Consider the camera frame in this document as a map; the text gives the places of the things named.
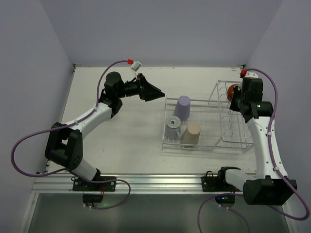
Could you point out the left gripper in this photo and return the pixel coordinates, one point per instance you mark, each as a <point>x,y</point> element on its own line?
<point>141,87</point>

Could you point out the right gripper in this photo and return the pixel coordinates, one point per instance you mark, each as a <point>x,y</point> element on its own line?
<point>234,104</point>

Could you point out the orange ceramic mug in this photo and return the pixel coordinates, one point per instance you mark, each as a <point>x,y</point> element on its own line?
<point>230,91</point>

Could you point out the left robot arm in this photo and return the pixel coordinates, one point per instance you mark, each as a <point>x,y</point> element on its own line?
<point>65,142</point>

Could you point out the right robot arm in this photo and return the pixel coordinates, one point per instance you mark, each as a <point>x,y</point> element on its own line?
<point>271,185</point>

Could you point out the lavender plastic cup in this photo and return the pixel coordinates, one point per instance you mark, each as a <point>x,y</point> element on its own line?
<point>182,108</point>

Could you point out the grey mug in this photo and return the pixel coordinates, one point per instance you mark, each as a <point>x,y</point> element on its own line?
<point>173,128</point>

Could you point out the beige plastic cup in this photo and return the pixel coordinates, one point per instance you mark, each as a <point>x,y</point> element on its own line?
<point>191,134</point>

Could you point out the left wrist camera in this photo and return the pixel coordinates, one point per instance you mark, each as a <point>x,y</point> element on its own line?
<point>136,66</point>

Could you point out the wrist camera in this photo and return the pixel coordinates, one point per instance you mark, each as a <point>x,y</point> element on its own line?
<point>251,75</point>
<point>136,66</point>

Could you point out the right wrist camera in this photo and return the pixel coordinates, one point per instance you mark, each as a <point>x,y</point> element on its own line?
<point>251,75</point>

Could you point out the white wire dish rack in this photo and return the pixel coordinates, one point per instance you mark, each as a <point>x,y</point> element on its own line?
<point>222,130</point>

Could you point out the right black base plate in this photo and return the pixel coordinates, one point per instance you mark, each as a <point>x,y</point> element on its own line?
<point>211,182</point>

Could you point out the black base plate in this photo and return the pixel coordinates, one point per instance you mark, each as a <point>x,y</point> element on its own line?
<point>107,184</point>
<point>211,182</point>

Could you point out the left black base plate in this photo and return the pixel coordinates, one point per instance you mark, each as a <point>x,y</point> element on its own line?
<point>107,184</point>

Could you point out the aluminium mounting rail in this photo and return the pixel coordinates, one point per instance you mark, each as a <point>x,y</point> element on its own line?
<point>61,183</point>

